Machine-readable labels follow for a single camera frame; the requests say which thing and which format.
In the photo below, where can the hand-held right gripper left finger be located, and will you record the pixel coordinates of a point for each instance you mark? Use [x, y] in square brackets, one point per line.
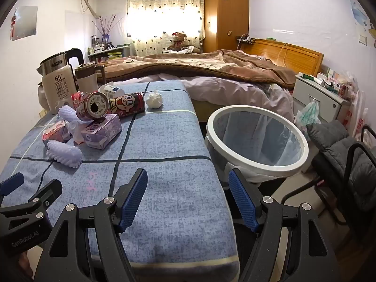
[135, 195]

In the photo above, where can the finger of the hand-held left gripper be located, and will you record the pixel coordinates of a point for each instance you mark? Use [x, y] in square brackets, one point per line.
[13, 182]
[48, 191]

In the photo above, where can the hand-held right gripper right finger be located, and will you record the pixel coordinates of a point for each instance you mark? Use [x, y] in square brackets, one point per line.
[242, 199]

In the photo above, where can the white-rimmed trash bin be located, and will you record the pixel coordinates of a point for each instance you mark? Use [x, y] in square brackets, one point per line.
[293, 166]

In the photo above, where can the purple drink carton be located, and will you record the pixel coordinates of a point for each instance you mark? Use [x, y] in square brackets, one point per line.
[101, 130]

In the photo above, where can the red cartoon drink can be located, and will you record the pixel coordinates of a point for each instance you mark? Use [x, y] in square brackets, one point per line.
[126, 105]

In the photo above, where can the red open-top drink can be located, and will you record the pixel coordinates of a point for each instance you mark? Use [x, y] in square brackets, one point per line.
[94, 105]

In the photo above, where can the white tissue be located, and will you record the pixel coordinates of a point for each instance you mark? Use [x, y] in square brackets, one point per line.
[154, 100]

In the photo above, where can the white jar with blue label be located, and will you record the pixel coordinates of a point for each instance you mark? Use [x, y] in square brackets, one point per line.
[110, 90]

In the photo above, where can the grey seat cushion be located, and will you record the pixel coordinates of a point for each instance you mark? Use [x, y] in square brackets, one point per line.
[337, 149]

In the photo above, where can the green printed plastic bag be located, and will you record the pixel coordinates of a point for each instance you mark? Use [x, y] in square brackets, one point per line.
[308, 114]

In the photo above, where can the white electric kettle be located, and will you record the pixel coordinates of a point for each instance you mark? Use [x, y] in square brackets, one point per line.
[58, 82]

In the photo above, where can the pink duvet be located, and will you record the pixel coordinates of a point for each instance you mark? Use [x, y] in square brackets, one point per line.
[223, 91]

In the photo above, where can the white and brown travel mug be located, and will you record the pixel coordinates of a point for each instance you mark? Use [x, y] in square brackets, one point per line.
[86, 79]

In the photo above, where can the black metal chair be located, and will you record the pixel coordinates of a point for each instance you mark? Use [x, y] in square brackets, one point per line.
[357, 145]

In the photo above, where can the white nightstand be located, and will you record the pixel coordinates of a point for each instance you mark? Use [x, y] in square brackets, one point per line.
[320, 97]

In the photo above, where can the green flat box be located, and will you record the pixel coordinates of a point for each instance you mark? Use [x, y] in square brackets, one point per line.
[307, 76]

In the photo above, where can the brown blanket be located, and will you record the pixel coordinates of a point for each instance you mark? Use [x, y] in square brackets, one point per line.
[205, 64]

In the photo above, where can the white and red plastic bags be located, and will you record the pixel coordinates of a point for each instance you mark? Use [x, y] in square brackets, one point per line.
[357, 117]

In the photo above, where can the cluttered desk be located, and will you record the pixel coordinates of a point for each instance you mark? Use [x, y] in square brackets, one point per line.
[117, 50]

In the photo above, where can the pile of small boxes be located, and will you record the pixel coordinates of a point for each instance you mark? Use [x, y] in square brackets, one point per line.
[337, 82]

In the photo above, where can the white cloth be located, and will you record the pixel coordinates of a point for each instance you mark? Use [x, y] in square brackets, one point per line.
[186, 50]

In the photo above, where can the small bedside shelf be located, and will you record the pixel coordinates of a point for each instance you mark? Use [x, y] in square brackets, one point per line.
[245, 40]

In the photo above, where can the brown teddy bear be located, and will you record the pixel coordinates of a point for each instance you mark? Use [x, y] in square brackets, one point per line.
[179, 39]

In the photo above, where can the purple dried branches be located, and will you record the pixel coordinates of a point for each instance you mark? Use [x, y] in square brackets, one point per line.
[105, 30]

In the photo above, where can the wooden wardrobe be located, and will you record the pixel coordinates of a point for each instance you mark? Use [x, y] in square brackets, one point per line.
[226, 17]

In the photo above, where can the air conditioner pipe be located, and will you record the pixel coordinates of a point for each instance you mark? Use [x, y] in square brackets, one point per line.
[88, 6]

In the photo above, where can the blue patterned curtain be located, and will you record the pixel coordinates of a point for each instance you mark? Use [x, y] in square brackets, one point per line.
[164, 0]

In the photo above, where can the wooden bed frame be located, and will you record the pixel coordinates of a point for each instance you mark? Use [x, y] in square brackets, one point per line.
[296, 54]

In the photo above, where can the silver wall poster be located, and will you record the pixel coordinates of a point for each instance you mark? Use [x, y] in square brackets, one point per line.
[26, 20]

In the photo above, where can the white wall switch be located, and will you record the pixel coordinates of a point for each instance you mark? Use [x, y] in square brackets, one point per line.
[362, 40]

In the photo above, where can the cartoon wall stickers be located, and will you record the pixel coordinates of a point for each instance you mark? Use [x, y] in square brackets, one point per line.
[359, 14]

